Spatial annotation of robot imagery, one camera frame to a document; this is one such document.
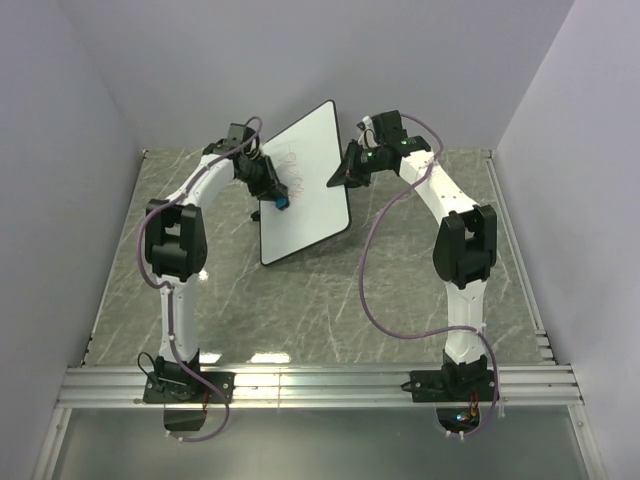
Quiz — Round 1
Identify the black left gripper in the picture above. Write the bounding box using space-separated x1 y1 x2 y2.
239 155 289 203

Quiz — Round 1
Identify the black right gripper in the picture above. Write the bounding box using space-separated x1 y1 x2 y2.
326 140 385 191

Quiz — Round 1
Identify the white whiteboard with black frame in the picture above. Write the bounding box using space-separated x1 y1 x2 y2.
259 100 351 266

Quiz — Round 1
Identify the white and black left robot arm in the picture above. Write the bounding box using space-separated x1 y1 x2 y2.
136 116 290 402

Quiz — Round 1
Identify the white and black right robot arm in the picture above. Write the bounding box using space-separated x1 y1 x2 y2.
327 110 497 400

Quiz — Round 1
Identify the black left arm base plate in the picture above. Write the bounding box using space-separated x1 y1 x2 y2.
143 365 235 404

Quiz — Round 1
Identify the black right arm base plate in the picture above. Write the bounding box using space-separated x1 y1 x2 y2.
400 369 497 403

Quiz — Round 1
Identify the aluminium mounting rail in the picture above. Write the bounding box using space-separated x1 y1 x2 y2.
56 364 584 409

